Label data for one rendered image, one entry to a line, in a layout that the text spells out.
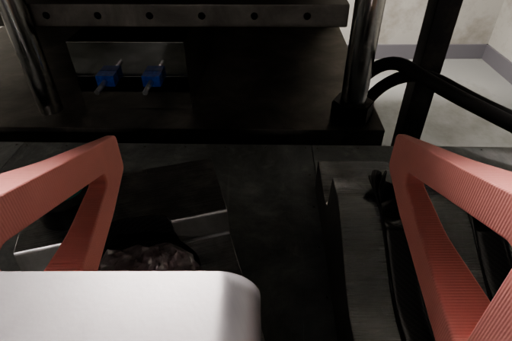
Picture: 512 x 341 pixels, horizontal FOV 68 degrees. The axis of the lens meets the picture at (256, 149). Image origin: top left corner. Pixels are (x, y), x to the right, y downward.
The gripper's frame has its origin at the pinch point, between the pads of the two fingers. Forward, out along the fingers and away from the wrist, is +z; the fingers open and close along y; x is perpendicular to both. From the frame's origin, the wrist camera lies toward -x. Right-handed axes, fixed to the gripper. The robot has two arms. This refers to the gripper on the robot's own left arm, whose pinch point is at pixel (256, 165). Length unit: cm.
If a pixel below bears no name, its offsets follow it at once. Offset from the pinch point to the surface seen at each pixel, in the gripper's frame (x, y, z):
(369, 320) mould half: 31.2, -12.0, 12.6
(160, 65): 28, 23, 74
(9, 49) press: 39, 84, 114
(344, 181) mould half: 25.9, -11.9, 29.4
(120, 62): 27, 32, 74
